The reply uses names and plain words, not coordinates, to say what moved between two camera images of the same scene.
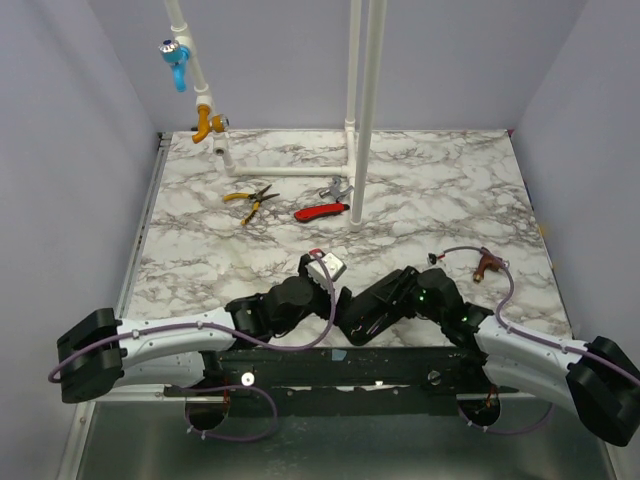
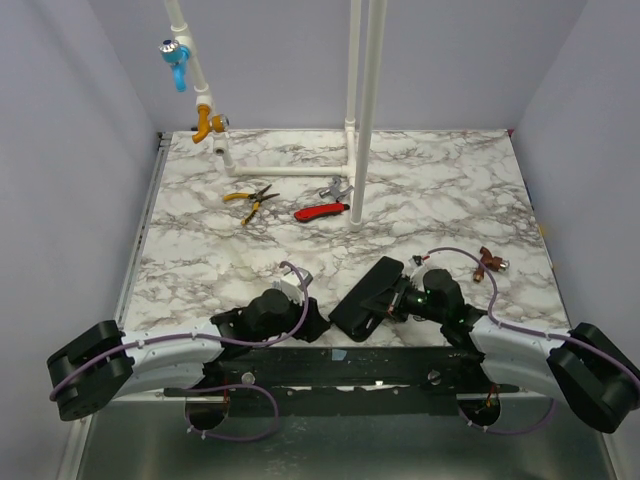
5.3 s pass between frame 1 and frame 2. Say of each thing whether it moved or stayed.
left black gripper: moved
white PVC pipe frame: stayed
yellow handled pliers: stayed
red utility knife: stayed
